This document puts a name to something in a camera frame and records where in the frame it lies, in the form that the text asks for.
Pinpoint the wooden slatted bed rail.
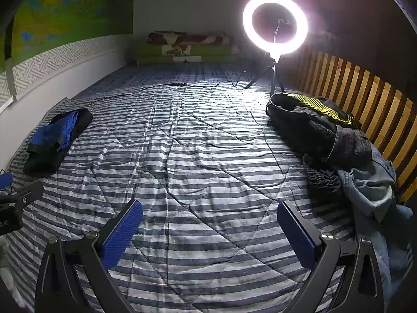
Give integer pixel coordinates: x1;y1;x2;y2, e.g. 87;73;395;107
287;46;417;203

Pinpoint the green wall poster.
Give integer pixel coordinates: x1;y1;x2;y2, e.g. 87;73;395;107
0;0;136;72

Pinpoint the brown white patterned blanket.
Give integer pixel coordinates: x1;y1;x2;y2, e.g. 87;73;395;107
146;31;235;46

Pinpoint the light blue denim garment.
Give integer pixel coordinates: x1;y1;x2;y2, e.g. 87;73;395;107
337;158;415;304

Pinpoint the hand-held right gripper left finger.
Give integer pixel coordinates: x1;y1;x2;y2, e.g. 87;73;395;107
34;198;144;313

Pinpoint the blue white striped blanket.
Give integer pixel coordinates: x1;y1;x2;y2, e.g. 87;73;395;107
7;63;391;313

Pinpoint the dark grey denim garment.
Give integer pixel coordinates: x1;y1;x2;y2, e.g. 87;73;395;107
326;125;374;171

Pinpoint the dark mesh garment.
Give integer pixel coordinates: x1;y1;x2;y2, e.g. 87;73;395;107
302;152;343;200

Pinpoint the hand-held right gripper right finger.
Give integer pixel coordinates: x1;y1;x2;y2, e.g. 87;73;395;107
276;200;385;313

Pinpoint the black nylon garment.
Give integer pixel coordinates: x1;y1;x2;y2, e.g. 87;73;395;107
265;93;338;167

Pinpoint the white ring light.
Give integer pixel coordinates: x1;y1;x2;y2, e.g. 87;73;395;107
242;0;309;56

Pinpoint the blue and black folded garment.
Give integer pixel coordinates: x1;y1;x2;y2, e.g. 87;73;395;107
23;108;94;175

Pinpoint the black tripod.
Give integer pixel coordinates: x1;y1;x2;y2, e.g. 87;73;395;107
244;51;287;97

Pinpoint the black and white strap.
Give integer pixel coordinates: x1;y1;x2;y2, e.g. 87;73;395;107
4;20;19;104

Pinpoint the black cable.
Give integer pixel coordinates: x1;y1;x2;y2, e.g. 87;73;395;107
87;77;250;109

